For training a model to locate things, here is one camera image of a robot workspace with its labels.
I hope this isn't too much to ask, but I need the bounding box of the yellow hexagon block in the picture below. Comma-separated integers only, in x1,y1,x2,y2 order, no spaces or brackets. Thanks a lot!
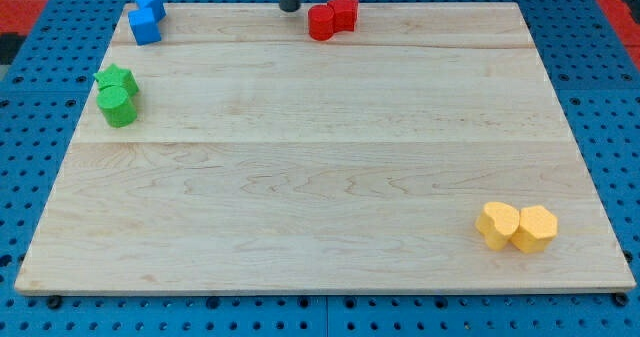
510,205,558,253

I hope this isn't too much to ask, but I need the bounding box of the red cylinder block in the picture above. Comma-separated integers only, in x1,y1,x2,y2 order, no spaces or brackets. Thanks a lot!
307,5,334,41

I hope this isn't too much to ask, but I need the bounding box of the blue triangle block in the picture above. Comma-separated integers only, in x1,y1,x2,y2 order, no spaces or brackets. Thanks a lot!
134,0,166,22

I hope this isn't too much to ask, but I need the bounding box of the yellow heart block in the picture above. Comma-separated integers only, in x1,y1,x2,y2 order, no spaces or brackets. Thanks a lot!
475,201,520,251

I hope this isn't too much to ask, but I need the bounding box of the green cylinder block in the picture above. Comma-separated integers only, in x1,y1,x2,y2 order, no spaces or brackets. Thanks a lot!
96,86,138,128

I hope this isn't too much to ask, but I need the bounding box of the green star block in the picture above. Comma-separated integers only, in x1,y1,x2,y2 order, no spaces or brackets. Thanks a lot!
94,63,139,97

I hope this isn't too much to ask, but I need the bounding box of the red star block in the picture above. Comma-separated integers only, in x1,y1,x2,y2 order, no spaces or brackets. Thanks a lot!
327,0,359,32

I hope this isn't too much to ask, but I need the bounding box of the wooden board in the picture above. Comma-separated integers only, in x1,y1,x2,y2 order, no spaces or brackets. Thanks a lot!
15,2,636,296

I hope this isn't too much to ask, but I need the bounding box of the blue cube block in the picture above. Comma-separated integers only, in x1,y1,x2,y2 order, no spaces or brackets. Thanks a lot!
128,8,161,45

